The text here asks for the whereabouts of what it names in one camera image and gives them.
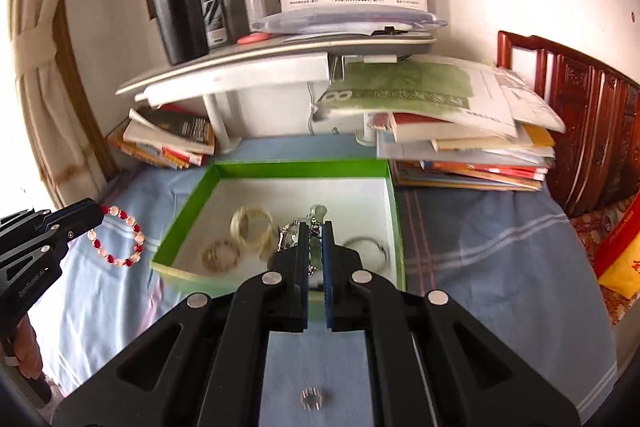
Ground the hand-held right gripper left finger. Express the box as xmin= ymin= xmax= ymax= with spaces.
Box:
xmin=52 ymin=223 xmax=309 ymax=427

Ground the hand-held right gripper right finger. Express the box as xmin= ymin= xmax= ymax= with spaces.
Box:
xmin=322 ymin=222 xmax=583 ymax=427

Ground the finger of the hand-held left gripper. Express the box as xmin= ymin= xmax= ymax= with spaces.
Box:
xmin=0 ymin=208 xmax=106 ymax=293
xmin=0 ymin=198 xmax=103 ymax=240

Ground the silver bangle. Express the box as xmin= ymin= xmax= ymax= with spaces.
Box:
xmin=345 ymin=237 xmax=391 ymax=273

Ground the red and white bead bracelet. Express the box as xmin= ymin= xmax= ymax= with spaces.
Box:
xmin=86 ymin=205 xmax=147 ymax=268

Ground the green cardboard box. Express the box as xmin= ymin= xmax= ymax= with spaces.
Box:
xmin=150 ymin=159 xmax=407 ymax=293

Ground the cream wristwatch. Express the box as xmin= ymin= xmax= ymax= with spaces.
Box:
xmin=230 ymin=205 xmax=275 ymax=249

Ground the brown bead bracelet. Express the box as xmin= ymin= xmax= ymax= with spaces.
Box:
xmin=201 ymin=238 xmax=243 ymax=275

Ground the person's left hand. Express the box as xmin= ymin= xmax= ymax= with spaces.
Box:
xmin=0 ymin=322 xmax=53 ymax=408

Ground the small stack of books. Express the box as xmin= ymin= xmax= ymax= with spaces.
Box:
xmin=106 ymin=104 xmax=217 ymax=170

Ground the cream curtain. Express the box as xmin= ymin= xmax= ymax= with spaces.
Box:
xmin=0 ymin=0 xmax=108 ymax=208

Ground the large stack of books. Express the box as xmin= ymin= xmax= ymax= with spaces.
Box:
xmin=312 ymin=54 xmax=567 ymax=192

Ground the white desk shelf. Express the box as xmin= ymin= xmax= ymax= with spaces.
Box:
xmin=115 ymin=32 xmax=438 ymax=152

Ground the black tumbler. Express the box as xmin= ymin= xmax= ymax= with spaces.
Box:
xmin=146 ymin=0 xmax=210 ymax=66

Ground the blue plastic folder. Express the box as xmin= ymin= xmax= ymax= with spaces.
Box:
xmin=249 ymin=9 xmax=448 ymax=35

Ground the red wooden headboard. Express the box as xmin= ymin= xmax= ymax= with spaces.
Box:
xmin=496 ymin=30 xmax=640 ymax=220

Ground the red and yellow bag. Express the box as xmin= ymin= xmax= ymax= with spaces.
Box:
xmin=592 ymin=194 xmax=640 ymax=325

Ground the brown wooden window frame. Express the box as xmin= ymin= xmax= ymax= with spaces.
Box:
xmin=52 ymin=0 xmax=118 ymax=188

